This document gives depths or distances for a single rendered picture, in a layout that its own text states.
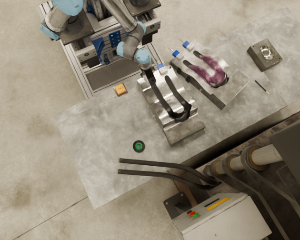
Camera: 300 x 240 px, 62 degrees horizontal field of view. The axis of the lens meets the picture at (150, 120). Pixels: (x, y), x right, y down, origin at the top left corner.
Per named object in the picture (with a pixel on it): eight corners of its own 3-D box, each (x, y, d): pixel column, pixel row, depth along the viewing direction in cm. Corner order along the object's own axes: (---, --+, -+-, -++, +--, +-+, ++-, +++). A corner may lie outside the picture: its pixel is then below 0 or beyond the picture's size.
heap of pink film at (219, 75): (185, 68, 177) (187, 63, 169) (202, 52, 181) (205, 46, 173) (213, 92, 172) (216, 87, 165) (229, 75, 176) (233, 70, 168)
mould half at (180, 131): (137, 85, 179) (136, 76, 166) (168, 70, 183) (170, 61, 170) (171, 145, 167) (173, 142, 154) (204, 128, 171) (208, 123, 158)
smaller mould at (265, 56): (246, 51, 188) (250, 45, 181) (263, 43, 190) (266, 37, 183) (261, 72, 183) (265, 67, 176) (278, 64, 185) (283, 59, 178)
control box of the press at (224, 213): (158, 204, 233) (176, 224, 92) (186, 188, 237) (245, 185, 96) (170, 226, 228) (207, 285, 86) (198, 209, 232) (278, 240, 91)
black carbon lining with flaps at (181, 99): (148, 85, 172) (148, 78, 163) (168, 75, 174) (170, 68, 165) (173, 127, 164) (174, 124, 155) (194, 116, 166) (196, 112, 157)
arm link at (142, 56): (138, 44, 132) (153, 50, 131) (140, 52, 143) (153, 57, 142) (132, 57, 131) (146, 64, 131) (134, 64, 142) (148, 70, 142)
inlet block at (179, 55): (165, 51, 184) (166, 47, 179) (170, 47, 185) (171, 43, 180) (178, 63, 181) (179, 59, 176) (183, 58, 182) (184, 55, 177)
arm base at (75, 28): (57, 20, 166) (52, 10, 156) (79, 12, 168) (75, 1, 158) (66, 38, 162) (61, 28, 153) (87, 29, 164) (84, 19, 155)
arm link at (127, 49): (124, 41, 144) (141, 48, 143) (115, 56, 141) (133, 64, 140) (123, 33, 136) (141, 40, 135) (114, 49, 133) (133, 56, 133)
